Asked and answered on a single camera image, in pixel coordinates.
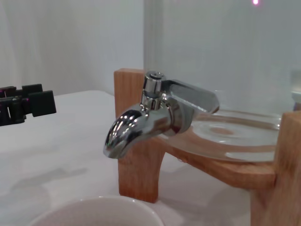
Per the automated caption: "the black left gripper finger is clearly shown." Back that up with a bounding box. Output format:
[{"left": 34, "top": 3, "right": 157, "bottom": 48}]
[
  {"left": 0, "top": 90, "right": 57, "bottom": 127},
  {"left": 0, "top": 83, "right": 44, "bottom": 97}
]

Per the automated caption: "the red ceramic cup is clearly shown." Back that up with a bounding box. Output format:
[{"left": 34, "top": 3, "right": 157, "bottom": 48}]
[{"left": 27, "top": 195, "right": 166, "bottom": 226}]

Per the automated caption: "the chrome faucet tap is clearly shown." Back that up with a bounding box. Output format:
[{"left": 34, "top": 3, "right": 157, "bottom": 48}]
[{"left": 103, "top": 70, "right": 220, "bottom": 159}]

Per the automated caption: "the wooden jar stand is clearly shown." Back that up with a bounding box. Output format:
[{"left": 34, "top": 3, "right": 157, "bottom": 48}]
[{"left": 113, "top": 68, "right": 301, "bottom": 226}]

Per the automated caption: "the clear glass water jar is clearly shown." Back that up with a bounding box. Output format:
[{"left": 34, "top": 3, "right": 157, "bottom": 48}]
[{"left": 143, "top": 0, "right": 301, "bottom": 163}]

